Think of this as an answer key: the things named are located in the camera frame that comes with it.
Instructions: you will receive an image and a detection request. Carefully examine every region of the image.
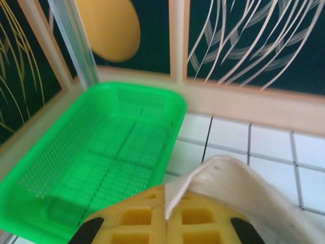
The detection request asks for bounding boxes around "cream t-shirt with black print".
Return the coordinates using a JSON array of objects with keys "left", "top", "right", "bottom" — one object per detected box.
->
[{"left": 164, "top": 155, "right": 325, "bottom": 244}]

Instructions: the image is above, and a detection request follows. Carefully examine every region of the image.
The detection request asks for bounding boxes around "green plastic basket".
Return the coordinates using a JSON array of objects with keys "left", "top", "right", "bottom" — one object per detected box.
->
[{"left": 0, "top": 80, "right": 188, "bottom": 241}]

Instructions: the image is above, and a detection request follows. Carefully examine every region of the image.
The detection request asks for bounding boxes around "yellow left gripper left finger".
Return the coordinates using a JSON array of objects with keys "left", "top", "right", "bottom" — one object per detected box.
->
[{"left": 68, "top": 185, "right": 168, "bottom": 244}]

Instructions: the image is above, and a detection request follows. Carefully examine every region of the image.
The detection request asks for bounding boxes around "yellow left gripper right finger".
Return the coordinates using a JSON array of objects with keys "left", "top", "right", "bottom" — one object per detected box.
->
[{"left": 166, "top": 192, "right": 266, "bottom": 244}]

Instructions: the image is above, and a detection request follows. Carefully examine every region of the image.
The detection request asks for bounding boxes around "aluminium corner post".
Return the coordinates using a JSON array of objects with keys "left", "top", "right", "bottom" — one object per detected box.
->
[{"left": 47, "top": 0, "right": 100, "bottom": 89}]

